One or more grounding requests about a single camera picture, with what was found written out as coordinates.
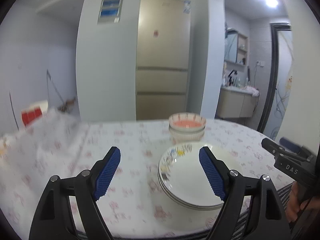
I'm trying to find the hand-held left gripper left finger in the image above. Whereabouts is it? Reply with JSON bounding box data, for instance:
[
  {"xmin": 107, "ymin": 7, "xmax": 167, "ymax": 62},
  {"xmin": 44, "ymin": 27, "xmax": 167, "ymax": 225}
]
[{"xmin": 29, "ymin": 146, "xmax": 122, "ymax": 240}]

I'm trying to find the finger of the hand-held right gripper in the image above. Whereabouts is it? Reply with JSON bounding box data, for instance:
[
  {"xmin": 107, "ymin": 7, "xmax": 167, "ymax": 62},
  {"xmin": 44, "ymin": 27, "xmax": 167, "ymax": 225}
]
[
  {"xmin": 279, "ymin": 137, "xmax": 304, "ymax": 154},
  {"xmin": 261, "ymin": 138, "xmax": 285, "ymax": 159}
]

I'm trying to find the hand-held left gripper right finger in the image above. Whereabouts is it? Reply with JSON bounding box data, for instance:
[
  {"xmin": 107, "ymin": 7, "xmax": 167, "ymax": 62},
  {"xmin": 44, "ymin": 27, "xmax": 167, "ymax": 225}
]
[{"xmin": 199, "ymin": 146, "xmax": 293, "ymax": 240}]

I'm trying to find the white ribbed bowl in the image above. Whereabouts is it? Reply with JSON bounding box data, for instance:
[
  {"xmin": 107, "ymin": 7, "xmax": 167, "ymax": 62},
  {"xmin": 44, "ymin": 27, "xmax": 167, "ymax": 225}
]
[{"xmin": 169, "ymin": 126, "xmax": 206, "ymax": 144}]

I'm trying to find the pink strawberry bowl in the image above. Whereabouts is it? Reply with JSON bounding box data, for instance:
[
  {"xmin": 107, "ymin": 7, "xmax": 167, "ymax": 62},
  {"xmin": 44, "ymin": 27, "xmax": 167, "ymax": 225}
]
[{"xmin": 168, "ymin": 112, "xmax": 207, "ymax": 133}]

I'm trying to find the person's right hand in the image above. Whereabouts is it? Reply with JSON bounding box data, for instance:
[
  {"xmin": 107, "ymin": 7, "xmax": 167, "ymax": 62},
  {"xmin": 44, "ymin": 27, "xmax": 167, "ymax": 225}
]
[{"xmin": 286, "ymin": 182, "xmax": 314, "ymax": 222}]

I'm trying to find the pink printed tablecloth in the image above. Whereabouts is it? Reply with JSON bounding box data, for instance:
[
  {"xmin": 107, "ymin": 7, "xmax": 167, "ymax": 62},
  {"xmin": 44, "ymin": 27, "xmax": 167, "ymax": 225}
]
[{"xmin": 0, "ymin": 110, "xmax": 298, "ymax": 238}]

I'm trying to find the beige vanity cabinet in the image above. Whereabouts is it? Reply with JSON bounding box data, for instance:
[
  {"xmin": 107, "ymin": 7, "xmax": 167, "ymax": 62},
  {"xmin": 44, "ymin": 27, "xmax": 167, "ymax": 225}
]
[{"xmin": 215, "ymin": 86, "xmax": 259, "ymax": 119}]

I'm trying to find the pink cloth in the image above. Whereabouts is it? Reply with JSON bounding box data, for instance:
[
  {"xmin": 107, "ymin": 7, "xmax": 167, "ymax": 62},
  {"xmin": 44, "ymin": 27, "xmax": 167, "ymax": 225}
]
[{"xmin": 244, "ymin": 85, "xmax": 260, "ymax": 97}]

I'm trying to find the black framed sliding door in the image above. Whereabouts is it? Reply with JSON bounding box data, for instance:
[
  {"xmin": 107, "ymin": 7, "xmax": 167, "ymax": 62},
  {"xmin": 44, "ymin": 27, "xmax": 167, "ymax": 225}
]
[{"xmin": 257, "ymin": 22, "xmax": 294, "ymax": 140}]

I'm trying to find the black faucet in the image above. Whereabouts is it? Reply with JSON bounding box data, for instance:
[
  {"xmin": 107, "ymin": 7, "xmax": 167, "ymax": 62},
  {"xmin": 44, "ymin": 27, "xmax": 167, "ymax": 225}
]
[{"xmin": 228, "ymin": 70, "xmax": 238, "ymax": 87}]

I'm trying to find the red box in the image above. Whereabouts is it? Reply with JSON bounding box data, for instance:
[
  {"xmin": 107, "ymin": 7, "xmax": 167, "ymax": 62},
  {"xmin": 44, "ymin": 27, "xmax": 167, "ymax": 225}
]
[{"xmin": 21, "ymin": 107, "xmax": 43, "ymax": 125}]

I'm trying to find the bathroom mirror cabinet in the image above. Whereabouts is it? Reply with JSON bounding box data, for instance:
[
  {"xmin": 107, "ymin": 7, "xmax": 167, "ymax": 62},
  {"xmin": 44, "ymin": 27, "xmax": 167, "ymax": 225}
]
[{"xmin": 224, "ymin": 27, "xmax": 249, "ymax": 67}]

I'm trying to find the thin rod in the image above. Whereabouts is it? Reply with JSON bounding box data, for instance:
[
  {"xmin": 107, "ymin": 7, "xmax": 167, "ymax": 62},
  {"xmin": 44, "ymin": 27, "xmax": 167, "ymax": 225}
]
[{"xmin": 9, "ymin": 92, "xmax": 19, "ymax": 130}]

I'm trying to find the gold refrigerator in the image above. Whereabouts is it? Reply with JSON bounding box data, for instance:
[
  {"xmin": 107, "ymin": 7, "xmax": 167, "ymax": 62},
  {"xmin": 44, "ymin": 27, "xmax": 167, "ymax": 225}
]
[{"xmin": 136, "ymin": 0, "xmax": 192, "ymax": 120}]

